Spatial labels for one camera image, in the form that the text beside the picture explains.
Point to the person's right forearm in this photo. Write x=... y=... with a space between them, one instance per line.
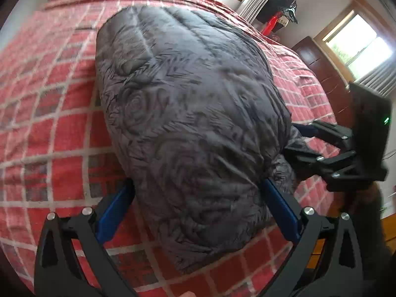
x=376 y=238

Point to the black and red wall items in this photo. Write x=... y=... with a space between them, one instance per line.
x=278 y=4

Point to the small wooden framed window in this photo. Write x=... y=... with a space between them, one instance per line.
x=355 y=43

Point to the red plaid blanket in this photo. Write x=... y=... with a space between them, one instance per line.
x=46 y=99

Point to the red object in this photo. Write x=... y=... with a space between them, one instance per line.
x=271 y=24

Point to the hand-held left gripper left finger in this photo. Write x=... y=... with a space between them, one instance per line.
x=114 y=210

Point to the dark wooden dresser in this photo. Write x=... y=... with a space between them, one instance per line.
x=321 y=68

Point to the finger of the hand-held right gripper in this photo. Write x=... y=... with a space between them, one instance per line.
x=300 y=156
x=301 y=130

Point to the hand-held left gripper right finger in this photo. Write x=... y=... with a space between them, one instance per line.
x=280 y=207

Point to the grey puffer jacket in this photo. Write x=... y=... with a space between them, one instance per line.
x=185 y=114

